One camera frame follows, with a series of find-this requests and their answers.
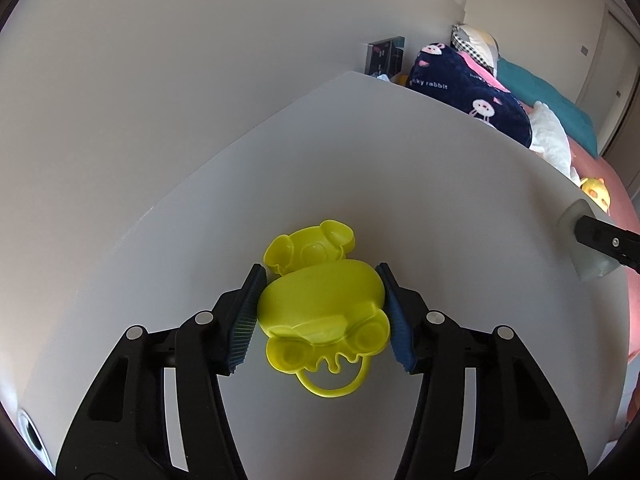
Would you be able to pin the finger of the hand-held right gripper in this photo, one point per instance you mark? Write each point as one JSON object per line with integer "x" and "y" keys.
{"x": 612, "y": 245}

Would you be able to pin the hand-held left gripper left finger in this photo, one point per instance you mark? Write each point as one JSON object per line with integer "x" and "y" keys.
{"x": 245, "y": 320}

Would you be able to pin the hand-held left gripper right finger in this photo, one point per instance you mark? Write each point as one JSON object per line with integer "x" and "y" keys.
{"x": 397, "y": 320}

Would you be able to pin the grey plastic handheld device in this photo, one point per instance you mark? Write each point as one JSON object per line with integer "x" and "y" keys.
{"x": 575, "y": 212}

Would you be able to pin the yellow-green silicone animal case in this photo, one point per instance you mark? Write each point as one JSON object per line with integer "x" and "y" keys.
{"x": 320, "y": 300}

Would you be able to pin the yellow chick plush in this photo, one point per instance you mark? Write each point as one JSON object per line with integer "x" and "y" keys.
{"x": 595, "y": 192}

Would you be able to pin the bed with pink sheet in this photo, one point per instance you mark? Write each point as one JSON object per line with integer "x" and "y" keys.
{"x": 615, "y": 175}

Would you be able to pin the white goose plush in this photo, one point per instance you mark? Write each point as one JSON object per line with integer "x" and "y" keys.
{"x": 552, "y": 140}

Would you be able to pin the teal pillow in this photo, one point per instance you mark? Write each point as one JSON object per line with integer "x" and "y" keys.
{"x": 550, "y": 95}

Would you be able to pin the white closet door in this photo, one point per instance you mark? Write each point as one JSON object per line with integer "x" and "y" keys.
{"x": 620, "y": 50}

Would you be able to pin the pink folded cloth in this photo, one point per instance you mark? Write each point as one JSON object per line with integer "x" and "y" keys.
{"x": 487, "y": 77}

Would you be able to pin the navy rabbit print blanket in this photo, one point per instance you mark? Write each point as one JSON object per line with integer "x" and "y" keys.
{"x": 460, "y": 90}

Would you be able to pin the white object with dark hole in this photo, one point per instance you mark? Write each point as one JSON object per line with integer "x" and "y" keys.
{"x": 31, "y": 432}

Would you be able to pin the white crumpled cloth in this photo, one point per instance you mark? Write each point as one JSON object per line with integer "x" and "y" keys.
{"x": 385, "y": 78}

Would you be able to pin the checkered pillow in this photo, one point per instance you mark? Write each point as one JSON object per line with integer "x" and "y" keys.
{"x": 475, "y": 42}

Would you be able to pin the black wall panel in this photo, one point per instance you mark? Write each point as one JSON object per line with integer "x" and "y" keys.
{"x": 385, "y": 55}

